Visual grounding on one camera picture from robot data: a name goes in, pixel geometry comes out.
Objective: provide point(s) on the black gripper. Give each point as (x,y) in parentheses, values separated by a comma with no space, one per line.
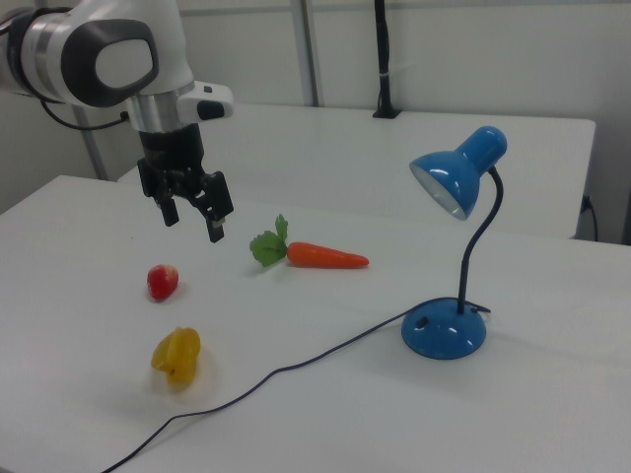
(170,148)

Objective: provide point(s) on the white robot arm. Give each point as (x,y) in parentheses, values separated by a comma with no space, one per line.
(74,49)

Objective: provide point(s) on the blue desk lamp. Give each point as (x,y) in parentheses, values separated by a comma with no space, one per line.
(443,335)

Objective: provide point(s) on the red and cream toy peach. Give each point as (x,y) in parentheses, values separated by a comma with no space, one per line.
(161,283)

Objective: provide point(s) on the orange toy carrot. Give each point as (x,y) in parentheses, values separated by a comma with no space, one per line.
(323,256)

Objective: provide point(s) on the yellow toy star fruit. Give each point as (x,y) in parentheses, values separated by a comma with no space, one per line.
(178,354)

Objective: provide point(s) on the black pole with clamp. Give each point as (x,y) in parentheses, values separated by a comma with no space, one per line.
(383,59)

